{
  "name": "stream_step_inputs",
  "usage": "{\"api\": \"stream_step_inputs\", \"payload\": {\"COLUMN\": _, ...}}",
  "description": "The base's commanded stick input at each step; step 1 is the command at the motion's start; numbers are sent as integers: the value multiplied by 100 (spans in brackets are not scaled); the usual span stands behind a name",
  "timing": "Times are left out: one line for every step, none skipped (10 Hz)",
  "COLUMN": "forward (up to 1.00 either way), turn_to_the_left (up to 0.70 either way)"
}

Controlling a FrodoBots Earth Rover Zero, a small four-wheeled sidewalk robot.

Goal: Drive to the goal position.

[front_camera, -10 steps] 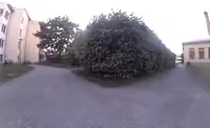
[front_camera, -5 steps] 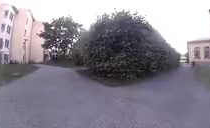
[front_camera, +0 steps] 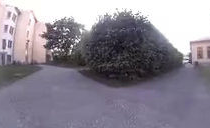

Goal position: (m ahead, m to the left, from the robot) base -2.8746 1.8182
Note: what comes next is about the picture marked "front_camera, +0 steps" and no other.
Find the large dark green bush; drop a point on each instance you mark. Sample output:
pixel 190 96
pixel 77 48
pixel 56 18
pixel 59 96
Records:
pixel 129 46

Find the low yellow building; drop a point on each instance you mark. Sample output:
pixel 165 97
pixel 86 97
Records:
pixel 203 51

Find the tall pink apartment building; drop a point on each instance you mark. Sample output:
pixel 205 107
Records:
pixel 23 36

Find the white vehicle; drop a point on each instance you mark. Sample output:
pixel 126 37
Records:
pixel 185 60

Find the grass patch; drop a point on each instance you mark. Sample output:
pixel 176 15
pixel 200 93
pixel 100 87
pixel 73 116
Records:
pixel 9 74

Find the leafy green tree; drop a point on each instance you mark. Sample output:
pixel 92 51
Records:
pixel 63 36

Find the grey asphalt road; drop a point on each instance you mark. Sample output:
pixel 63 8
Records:
pixel 93 100

